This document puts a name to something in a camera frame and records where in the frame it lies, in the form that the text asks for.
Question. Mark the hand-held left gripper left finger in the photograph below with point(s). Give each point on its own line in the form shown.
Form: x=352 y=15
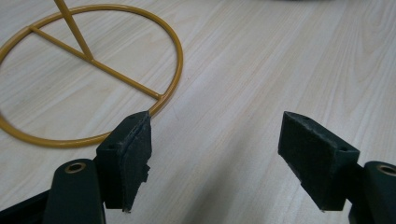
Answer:
x=124 y=161

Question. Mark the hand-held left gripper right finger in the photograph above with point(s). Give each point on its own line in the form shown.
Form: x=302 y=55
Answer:
x=314 y=161

